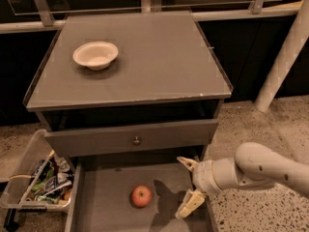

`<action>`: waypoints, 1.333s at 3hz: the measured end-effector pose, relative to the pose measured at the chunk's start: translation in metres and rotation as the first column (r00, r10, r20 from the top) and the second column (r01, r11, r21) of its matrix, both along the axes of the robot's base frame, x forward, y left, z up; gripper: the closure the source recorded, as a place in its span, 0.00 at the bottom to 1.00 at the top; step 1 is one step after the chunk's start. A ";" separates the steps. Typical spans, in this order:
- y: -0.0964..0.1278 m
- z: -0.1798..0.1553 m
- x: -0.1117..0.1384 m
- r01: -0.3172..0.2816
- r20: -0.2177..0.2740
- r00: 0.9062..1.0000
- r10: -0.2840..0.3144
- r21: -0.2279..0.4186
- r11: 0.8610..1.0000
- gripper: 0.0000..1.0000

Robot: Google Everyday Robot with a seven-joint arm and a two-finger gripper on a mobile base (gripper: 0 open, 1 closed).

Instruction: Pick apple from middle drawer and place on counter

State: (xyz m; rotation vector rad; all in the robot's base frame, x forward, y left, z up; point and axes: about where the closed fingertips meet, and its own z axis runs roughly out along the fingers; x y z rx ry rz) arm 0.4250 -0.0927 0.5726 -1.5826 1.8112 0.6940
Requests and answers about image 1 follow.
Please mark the white rounded gripper body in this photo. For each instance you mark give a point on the white rounded gripper body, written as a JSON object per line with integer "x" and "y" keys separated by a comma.
{"x": 203, "y": 177}

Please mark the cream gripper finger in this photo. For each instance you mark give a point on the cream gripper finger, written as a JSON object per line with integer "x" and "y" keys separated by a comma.
{"x": 190, "y": 164}
{"x": 192, "y": 200}

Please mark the red apple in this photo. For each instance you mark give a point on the red apple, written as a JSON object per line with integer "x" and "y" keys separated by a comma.
{"x": 141, "y": 196}

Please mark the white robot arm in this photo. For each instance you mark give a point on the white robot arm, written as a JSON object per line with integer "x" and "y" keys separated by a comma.
{"x": 252, "y": 167}

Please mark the grey top drawer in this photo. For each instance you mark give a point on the grey top drawer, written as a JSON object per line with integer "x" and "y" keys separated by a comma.
{"x": 76, "y": 143}

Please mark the round metal drawer knob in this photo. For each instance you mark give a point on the round metal drawer knob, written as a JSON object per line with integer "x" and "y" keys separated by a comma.
{"x": 136, "y": 141}

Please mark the grey open middle drawer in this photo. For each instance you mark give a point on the grey open middle drawer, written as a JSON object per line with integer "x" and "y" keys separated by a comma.
{"x": 101, "y": 197}

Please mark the grey drawer cabinet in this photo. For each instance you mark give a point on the grey drawer cabinet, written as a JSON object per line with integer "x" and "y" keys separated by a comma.
{"x": 165, "y": 72}

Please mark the snack packets in bin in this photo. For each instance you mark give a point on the snack packets in bin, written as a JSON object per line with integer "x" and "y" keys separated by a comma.
{"x": 52, "y": 182}

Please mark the white paper bowl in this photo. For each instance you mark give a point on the white paper bowl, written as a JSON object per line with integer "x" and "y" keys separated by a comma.
{"x": 95, "y": 56}

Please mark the clear plastic bin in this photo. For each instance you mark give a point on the clear plastic bin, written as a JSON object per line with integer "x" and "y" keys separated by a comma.
{"x": 14, "y": 193}

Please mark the white diagonal post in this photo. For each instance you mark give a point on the white diagonal post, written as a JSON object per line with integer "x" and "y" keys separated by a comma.
{"x": 290, "y": 49}

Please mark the metal horizontal rail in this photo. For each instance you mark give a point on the metal horizontal rail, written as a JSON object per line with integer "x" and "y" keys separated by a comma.
{"x": 272, "y": 11}

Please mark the left metal bracket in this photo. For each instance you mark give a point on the left metal bracket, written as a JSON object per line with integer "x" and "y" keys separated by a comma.
{"x": 44, "y": 12}

